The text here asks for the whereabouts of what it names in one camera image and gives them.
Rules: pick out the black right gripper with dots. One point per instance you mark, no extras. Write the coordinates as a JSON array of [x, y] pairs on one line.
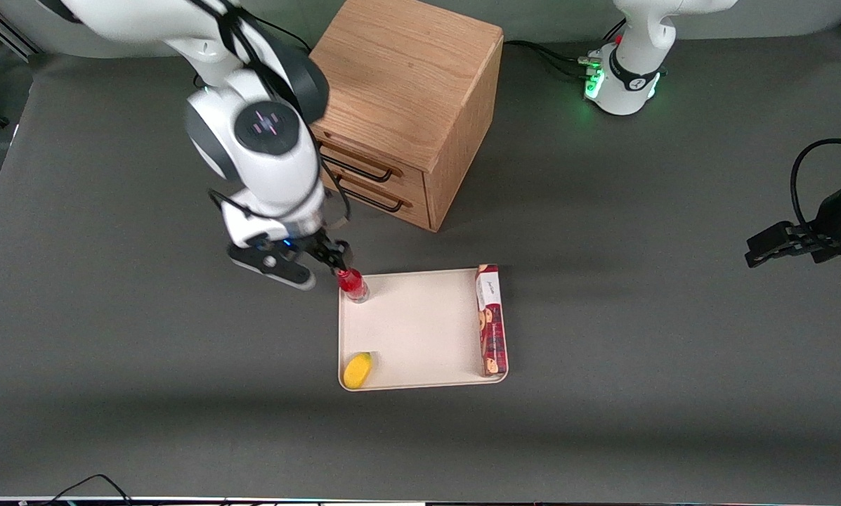
[[322, 249]]

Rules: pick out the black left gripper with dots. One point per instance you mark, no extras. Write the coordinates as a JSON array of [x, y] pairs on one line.
[[829, 223]]

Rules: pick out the red coke bottle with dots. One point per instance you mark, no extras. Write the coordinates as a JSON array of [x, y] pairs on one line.
[[354, 284]]

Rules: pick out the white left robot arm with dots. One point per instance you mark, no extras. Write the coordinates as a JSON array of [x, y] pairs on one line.
[[634, 70]]

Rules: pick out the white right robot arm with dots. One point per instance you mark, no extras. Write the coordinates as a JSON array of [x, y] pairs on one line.
[[272, 169]]

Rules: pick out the cream plastic tray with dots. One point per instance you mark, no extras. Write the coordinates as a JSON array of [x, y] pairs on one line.
[[420, 330]]

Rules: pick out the yellow toy mango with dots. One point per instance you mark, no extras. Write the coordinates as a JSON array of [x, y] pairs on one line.
[[357, 370]]

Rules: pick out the red cookie box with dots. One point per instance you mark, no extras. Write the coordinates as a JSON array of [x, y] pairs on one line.
[[491, 323]]

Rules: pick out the wooden drawer cabinet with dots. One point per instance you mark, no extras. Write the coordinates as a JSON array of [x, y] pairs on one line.
[[406, 84]]

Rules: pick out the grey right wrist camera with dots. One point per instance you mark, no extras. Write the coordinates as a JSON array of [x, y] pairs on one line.
[[269, 266]]

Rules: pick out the aluminium frame rail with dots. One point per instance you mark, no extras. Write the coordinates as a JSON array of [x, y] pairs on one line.
[[5, 29]]

